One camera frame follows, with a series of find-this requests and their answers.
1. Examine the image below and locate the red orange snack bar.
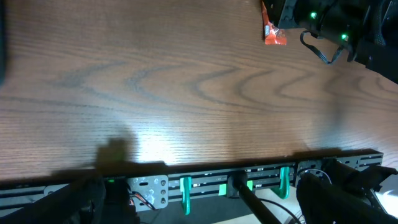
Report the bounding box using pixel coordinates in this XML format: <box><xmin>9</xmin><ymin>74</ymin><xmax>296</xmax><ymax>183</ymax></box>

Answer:
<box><xmin>261</xmin><ymin>2</ymin><xmax>287</xmax><ymax>45</ymax></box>

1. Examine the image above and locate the left green clamp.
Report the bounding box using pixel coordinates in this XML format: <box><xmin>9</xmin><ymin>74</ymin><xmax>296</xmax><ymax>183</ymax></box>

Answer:
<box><xmin>180</xmin><ymin>176</ymin><xmax>192</xmax><ymax>215</ymax></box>

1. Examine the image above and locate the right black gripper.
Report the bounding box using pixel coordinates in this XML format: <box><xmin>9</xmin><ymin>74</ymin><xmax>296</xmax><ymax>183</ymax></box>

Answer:
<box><xmin>267</xmin><ymin>0</ymin><xmax>358</xmax><ymax>40</ymax></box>

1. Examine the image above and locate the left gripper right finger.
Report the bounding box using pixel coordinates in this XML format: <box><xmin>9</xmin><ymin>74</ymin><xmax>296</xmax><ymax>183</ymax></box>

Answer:
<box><xmin>297</xmin><ymin>174</ymin><xmax>397</xmax><ymax>224</ymax></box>

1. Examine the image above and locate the right green clamp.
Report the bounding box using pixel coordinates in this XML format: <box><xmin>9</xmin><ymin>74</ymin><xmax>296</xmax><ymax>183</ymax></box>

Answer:
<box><xmin>271</xmin><ymin>167</ymin><xmax>290</xmax><ymax>200</ymax></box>

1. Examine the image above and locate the grey metal mounting plate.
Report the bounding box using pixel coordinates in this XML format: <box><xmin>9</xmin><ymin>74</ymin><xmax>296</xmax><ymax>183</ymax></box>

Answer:
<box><xmin>127</xmin><ymin>175</ymin><xmax>169</xmax><ymax>212</ymax></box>

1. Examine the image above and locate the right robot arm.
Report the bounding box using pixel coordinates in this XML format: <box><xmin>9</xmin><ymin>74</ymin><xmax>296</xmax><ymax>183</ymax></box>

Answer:
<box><xmin>264</xmin><ymin>0</ymin><xmax>397</xmax><ymax>83</ymax></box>

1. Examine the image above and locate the right black cable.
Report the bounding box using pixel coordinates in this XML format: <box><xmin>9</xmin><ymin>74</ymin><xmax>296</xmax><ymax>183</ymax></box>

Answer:
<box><xmin>299</xmin><ymin>30</ymin><xmax>345</xmax><ymax>65</ymax></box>

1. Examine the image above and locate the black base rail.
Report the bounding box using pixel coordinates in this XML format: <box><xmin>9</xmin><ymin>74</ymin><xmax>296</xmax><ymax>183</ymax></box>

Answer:
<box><xmin>1</xmin><ymin>150</ymin><xmax>383</xmax><ymax>217</ymax></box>

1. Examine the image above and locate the green clamp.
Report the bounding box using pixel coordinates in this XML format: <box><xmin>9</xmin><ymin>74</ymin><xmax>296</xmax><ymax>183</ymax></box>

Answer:
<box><xmin>271</xmin><ymin>167</ymin><xmax>290</xmax><ymax>200</ymax></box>
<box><xmin>180</xmin><ymin>176</ymin><xmax>192</xmax><ymax>215</ymax></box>

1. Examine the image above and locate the black pole under table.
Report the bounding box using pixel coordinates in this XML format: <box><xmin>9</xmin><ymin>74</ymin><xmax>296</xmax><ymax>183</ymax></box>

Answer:
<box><xmin>231</xmin><ymin>172</ymin><xmax>280</xmax><ymax>224</ymax></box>

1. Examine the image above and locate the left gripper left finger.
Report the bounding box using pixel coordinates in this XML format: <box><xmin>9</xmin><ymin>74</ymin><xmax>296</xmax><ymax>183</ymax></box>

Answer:
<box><xmin>1</xmin><ymin>175</ymin><xmax>106</xmax><ymax>224</ymax></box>

